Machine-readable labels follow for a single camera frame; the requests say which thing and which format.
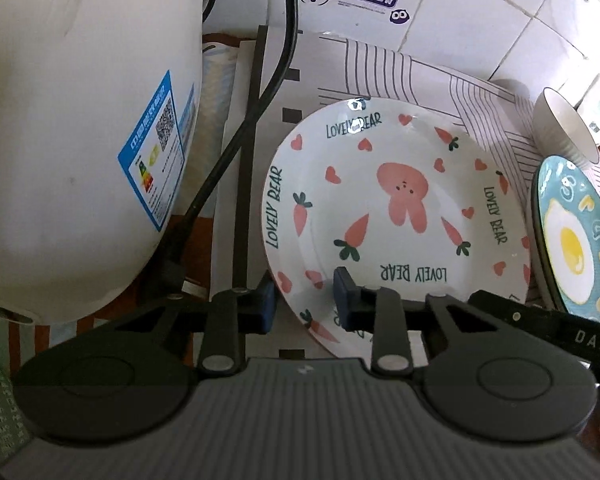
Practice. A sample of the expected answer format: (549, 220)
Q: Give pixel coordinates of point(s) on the white ribbed bowl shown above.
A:
(555, 130)

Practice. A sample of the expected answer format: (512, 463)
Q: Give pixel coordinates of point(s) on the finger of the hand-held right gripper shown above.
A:
(510, 312)

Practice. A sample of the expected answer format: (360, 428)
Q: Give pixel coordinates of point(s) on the white rice cooker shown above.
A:
(80, 110)

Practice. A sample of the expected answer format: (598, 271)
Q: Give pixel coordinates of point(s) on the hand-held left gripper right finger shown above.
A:
(344, 302)

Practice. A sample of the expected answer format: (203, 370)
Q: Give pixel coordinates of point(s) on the teal fried egg plate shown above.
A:
(572, 242)

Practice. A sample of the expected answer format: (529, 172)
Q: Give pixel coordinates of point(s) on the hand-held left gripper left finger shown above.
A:
(264, 307)

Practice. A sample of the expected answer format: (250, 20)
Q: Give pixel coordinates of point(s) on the striped white counter mat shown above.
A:
(430, 90)

